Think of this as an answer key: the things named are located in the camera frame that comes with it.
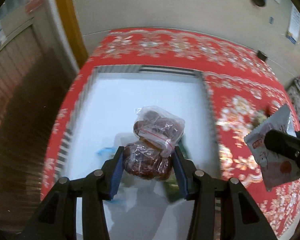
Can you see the white plastic basket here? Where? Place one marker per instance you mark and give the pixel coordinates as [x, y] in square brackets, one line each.
[140, 92]

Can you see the white snack packet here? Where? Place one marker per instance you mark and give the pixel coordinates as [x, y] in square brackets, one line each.
[277, 170]

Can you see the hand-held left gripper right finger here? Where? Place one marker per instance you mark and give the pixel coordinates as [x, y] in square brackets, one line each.
[181, 175]

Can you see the green yellow snack packet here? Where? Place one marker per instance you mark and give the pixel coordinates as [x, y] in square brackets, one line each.
[260, 117]

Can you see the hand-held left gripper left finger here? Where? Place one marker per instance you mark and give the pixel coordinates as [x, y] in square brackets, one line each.
[118, 172]

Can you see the red floral tablecloth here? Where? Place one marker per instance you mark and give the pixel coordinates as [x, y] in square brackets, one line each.
[240, 92]

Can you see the zip bag of brown snacks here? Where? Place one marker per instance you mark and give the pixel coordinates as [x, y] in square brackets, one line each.
[157, 125]

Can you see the floral cushion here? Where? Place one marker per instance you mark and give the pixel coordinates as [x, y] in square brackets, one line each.
[297, 100]

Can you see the long white paper sheet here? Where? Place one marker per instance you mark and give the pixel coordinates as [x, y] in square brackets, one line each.
[293, 25]

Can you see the small grey object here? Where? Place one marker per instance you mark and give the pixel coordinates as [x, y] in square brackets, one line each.
[271, 20]

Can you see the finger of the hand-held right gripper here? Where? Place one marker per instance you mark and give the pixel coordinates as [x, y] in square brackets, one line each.
[280, 142]

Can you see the yellow door frame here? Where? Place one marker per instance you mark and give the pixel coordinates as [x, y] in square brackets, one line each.
[70, 22]

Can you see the small black object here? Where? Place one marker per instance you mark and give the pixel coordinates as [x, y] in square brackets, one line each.
[261, 55]

